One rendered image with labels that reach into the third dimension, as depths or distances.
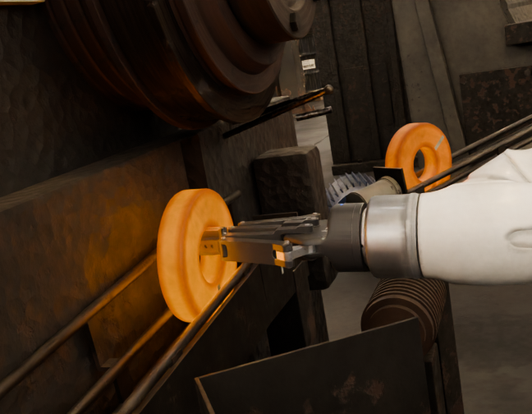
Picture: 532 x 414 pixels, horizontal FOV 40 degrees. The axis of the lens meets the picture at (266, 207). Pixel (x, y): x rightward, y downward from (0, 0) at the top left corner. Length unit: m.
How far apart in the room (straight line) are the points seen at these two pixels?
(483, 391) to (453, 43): 2.00
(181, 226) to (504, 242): 0.34
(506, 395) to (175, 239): 1.39
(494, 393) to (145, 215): 1.35
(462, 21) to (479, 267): 2.93
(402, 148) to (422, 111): 2.37
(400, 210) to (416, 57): 2.98
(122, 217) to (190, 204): 0.09
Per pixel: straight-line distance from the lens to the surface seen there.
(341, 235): 0.77
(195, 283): 0.82
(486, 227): 0.73
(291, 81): 9.90
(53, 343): 0.73
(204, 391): 0.60
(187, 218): 0.81
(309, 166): 1.19
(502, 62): 3.59
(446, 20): 3.66
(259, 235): 0.81
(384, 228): 0.75
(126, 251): 0.86
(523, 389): 2.07
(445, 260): 0.74
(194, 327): 0.79
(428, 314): 1.27
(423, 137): 1.42
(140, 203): 0.89
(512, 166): 0.88
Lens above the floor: 0.97
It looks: 12 degrees down
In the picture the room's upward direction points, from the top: 10 degrees counter-clockwise
